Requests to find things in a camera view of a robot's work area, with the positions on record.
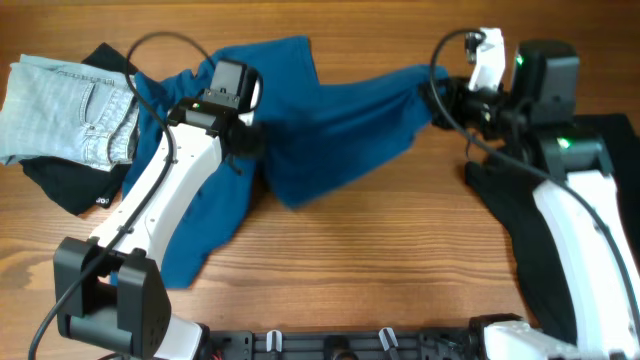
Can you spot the blue t-shirt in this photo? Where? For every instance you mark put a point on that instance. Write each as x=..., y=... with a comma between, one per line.
x=318, y=138

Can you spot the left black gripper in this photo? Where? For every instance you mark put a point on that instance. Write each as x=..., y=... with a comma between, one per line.
x=259, y=138

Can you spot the black garment right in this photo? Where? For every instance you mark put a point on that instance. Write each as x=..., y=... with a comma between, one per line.
x=508, y=194

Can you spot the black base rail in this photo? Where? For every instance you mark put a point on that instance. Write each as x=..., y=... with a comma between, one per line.
x=388, y=343

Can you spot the light blue folded jeans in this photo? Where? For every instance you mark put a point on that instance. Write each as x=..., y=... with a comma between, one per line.
x=67, y=110

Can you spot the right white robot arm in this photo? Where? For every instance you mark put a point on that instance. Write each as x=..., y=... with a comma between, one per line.
x=551, y=181

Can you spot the black folded garment left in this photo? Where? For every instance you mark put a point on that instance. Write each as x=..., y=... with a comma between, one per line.
x=75, y=187

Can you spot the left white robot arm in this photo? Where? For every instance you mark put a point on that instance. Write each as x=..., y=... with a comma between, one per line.
x=109, y=290

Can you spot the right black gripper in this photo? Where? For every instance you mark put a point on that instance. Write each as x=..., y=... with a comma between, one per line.
x=456, y=92

